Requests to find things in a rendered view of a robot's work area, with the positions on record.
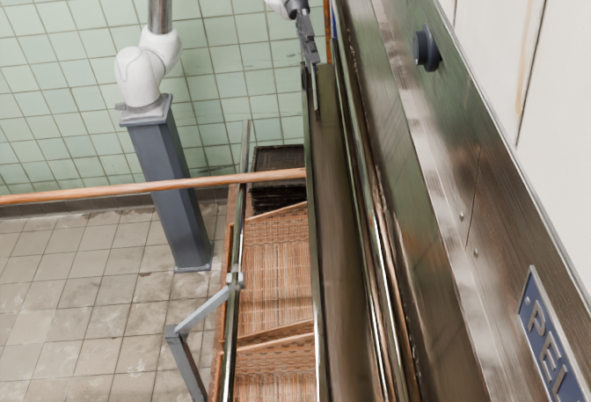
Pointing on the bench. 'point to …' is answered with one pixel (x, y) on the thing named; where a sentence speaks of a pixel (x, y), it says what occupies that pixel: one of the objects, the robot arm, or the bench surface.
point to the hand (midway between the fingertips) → (312, 58)
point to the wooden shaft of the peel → (153, 186)
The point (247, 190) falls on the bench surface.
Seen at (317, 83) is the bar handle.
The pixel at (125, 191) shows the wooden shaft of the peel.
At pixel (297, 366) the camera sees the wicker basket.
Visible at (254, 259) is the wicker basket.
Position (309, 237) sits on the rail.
